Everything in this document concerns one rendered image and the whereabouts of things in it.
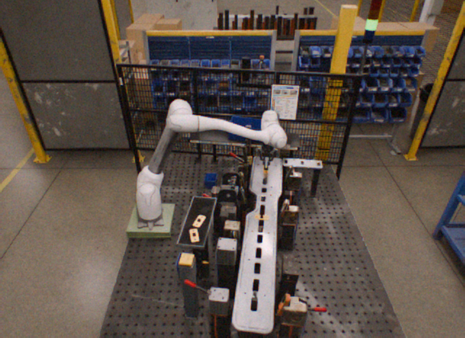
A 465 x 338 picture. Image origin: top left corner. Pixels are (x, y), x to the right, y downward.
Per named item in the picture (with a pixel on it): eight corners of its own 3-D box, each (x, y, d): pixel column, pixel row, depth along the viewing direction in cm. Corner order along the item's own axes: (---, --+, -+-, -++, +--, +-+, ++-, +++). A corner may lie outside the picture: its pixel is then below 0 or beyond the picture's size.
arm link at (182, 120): (199, 118, 202) (195, 108, 212) (168, 117, 197) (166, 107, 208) (197, 137, 209) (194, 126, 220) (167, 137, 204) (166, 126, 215)
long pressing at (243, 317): (279, 336, 148) (279, 334, 147) (227, 328, 150) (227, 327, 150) (282, 158, 260) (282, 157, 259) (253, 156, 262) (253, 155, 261)
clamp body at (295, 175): (298, 216, 250) (304, 179, 230) (282, 214, 251) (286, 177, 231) (298, 208, 257) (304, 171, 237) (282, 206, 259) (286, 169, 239)
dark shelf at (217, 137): (299, 150, 267) (300, 147, 266) (187, 142, 277) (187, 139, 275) (298, 136, 285) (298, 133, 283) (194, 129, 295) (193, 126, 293)
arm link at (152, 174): (133, 198, 240) (134, 179, 257) (155, 203, 246) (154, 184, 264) (174, 105, 206) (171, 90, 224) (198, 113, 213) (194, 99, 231)
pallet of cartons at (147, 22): (179, 89, 617) (174, 29, 556) (135, 89, 619) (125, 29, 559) (188, 67, 715) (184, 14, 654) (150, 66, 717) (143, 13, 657)
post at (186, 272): (197, 320, 184) (192, 268, 159) (184, 318, 185) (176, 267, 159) (200, 307, 190) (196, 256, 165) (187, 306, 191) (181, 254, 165)
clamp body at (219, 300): (229, 345, 173) (229, 304, 152) (207, 342, 174) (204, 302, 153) (232, 327, 181) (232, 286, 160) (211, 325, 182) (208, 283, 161)
